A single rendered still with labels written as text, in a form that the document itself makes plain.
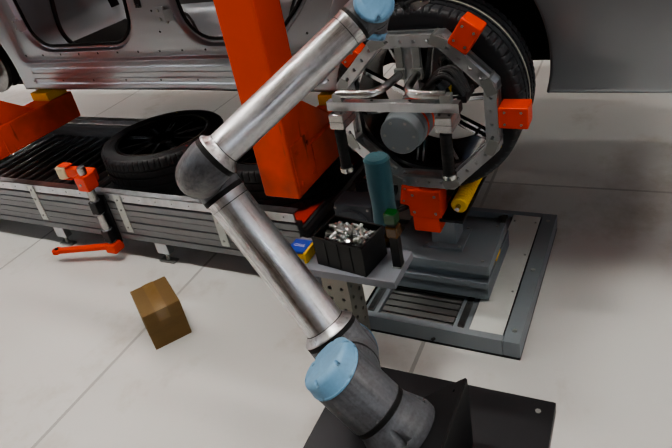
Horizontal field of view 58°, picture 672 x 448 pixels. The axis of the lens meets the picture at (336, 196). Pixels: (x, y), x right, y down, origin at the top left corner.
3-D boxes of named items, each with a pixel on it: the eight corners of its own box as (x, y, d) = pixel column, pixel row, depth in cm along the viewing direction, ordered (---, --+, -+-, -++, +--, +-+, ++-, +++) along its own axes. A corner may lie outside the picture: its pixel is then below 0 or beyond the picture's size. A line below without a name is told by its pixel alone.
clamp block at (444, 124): (461, 120, 177) (459, 104, 174) (452, 134, 170) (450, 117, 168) (444, 120, 179) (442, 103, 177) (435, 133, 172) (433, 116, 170)
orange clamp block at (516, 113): (503, 118, 193) (532, 119, 189) (498, 129, 187) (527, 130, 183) (502, 98, 189) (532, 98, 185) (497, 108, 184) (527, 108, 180)
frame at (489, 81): (505, 184, 204) (499, 24, 177) (501, 194, 199) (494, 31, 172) (360, 174, 228) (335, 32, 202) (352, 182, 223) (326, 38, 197)
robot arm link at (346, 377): (354, 447, 136) (297, 395, 135) (353, 412, 153) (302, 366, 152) (401, 400, 134) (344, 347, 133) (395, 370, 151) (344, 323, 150)
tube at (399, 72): (407, 79, 192) (403, 46, 187) (385, 103, 178) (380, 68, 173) (357, 79, 200) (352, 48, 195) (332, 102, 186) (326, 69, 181)
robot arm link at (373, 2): (151, 177, 136) (372, -36, 130) (167, 173, 148) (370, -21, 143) (187, 214, 137) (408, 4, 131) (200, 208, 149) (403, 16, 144)
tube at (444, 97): (468, 78, 183) (466, 44, 178) (450, 104, 169) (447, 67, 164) (414, 79, 191) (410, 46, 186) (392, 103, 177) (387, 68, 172)
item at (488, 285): (509, 247, 255) (508, 227, 250) (488, 302, 228) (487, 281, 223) (398, 234, 277) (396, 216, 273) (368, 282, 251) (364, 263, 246)
